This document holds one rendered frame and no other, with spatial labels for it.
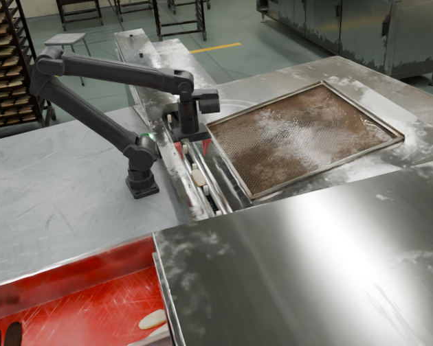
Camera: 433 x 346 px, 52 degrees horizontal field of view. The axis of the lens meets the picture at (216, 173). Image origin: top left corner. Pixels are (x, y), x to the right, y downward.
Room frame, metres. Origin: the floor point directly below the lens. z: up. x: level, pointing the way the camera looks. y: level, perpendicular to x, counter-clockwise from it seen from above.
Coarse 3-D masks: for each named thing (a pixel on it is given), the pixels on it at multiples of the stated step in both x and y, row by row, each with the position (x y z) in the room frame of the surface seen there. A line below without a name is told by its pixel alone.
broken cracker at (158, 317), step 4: (156, 312) 0.70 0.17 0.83; (160, 312) 0.70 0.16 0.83; (164, 312) 0.70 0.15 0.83; (148, 316) 0.69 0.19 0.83; (152, 316) 0.69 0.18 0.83; (156, 316) 0.69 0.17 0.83; (160, 316) 0.69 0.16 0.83; (164, 316) 0.69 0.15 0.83; (144, 320) 0.68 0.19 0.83; (148, 320) 0.68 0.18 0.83; (152, 320) 0.68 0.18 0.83; (156, 320) 0.68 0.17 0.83; (160, 320) 0.68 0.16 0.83; (164, 320) 0.68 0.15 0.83; (140, 324) 0.67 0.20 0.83; (144, 324) 0.67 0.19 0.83; (148, 324) 0.67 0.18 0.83; (152, 324) 0.67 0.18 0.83; (156, 324) 0.67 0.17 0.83; (144, 328) 0.66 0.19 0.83; (148, 328) 0.66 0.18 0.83
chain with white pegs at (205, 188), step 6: (108, 0) 4.37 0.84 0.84; (114, 12) 3.83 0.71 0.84; (120, 24) 3.43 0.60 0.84; (168, 120) 1.68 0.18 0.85; (174, 126) 1.64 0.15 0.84; (186, 150) 1.41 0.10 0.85; (186, 156) 1.39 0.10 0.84; (192, 168) 1.28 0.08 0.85; (204, 186) 1.14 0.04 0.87; (204, 192) 1.14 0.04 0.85; (210, 198) 1.11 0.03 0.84; (210, 204) 1.10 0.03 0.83; (216, 210) 1.05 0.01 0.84
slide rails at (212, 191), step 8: (176, 120) 1.67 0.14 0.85; (168, 128) 1.60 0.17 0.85; (184, 144) 1.46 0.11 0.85; (192, 152) 1.39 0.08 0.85; (184, 160) 1.34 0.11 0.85; (192, 160) 1.34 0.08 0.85; (200, 168) 1.28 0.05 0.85; (208, 184) 1.18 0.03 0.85; (200, 192) 1.14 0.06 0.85; (216, 192) 1.13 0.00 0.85; (216, 200) 1.09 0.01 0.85; (208, 208) 1.05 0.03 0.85; (224, 208) 1.05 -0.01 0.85
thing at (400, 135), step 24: (288, 96) 1.58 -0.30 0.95; (312, 96) 1.54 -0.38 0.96; (336, 96) 1.49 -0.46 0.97; (216, 120) 1.52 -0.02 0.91; (264, 120) 1.45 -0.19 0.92; (288, 120) 1.41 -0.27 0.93; (360, 120) 1.29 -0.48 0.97; (216, 144) 1.36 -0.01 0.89; (288, 144) 1.26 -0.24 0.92; (312, 144) 1.23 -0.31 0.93; (384, 144) 1.12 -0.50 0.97; (264, 168) 1.16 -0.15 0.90; (312, 168) 1.10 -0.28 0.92; (264, 192) 1.03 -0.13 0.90
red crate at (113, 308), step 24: (96, 288) 0.80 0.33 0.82; (120, 288) 0.79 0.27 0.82; (144, 288) 0.79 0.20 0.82; (24, 312) 0.75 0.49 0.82; (48, 312) 0.74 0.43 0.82; (72, 312) 0.73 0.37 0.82; (96, 312) 0.72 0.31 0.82; (120, 312) 0.72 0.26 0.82; (144, 312) 0.71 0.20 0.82; (24, 336) 0.67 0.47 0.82; (48, 336) 0.67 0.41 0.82; (72, 336) 0.66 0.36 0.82; (96, 336) 0.66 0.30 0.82; (120, 336) 0.65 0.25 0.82; (144, 336) 0.64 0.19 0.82
